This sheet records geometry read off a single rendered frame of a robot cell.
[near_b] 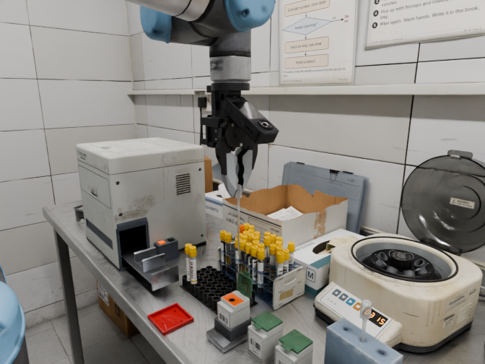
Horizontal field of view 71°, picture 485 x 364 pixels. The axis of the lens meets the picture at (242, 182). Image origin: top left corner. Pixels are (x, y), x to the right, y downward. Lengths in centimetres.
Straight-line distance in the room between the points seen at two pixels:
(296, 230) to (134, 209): 42
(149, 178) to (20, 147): 132
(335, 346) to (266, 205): 63
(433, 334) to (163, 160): 70
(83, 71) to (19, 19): 36
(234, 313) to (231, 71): 42
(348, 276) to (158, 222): 51
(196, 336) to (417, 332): 39
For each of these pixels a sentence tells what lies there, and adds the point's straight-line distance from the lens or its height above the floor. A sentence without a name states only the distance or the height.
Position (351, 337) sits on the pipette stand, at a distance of 57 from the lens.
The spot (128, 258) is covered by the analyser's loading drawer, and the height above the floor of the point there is 92.
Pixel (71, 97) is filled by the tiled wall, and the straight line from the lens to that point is 220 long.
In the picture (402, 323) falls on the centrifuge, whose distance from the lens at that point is 70.
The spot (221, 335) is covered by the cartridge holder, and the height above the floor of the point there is 89.
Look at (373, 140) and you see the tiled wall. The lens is 105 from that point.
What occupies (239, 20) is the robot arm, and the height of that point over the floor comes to 140.
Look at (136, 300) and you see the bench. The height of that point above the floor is 88.
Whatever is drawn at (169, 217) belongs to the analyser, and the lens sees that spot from 98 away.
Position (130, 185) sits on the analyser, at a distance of 90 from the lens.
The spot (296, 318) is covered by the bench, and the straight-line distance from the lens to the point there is 76.
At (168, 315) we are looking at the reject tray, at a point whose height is 88.
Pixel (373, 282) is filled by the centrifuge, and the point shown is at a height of 98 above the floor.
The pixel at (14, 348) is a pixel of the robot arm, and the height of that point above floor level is 109.
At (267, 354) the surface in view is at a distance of 64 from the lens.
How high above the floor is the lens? 132
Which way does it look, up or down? 14 degrees down
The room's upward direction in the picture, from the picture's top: straight up
